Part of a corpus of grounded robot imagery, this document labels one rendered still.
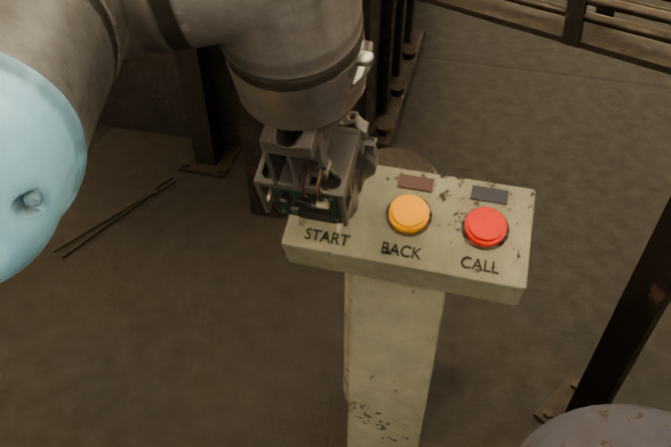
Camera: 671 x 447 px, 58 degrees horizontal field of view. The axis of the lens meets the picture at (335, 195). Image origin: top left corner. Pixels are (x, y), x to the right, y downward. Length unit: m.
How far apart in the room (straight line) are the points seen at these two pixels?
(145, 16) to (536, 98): 1.74
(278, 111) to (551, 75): 1.79
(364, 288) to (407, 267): 0.08
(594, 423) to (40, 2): 0.63
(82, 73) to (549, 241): 1.33
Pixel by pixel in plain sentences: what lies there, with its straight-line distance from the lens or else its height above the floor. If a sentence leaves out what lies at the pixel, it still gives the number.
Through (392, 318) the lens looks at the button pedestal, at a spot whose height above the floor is 0.48.
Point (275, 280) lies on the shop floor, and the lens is 1.34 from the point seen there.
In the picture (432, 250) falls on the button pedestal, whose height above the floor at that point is 0.59.
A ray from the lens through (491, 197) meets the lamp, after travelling 0.63.
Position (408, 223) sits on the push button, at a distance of 0.60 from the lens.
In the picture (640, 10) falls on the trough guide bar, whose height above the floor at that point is 0.73.
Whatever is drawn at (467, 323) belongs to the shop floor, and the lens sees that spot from 1.29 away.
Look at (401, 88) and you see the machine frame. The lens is 1.79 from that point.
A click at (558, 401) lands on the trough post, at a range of 1.23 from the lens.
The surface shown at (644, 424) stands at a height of 0.43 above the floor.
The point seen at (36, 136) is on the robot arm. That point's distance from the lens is 0.21.
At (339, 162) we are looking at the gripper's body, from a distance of 0.46.
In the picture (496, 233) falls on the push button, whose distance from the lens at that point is 0.60.
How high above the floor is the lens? 1.02
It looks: 42 degrees down
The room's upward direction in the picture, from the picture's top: straight up
